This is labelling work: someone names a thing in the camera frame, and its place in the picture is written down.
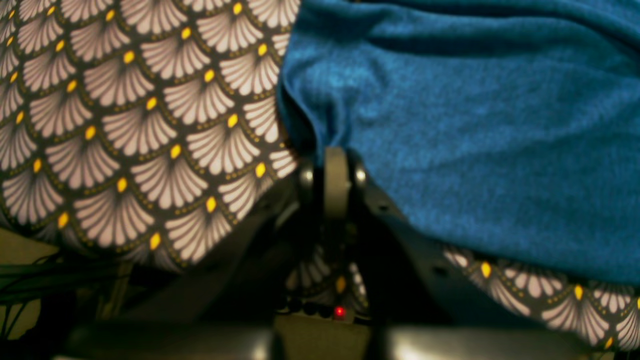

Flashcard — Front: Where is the fan-patterned tablecloth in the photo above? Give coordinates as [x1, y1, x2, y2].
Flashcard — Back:
[1, 0, 639, 360]

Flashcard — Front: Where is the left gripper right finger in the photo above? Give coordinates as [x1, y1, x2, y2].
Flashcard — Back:
[324, 146, 541, 331]

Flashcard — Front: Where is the black power strip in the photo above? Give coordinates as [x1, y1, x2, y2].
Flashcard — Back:
[274, 295, 362, 324]

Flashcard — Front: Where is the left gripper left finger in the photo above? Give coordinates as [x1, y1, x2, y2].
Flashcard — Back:
[125, 159, 315, 328]

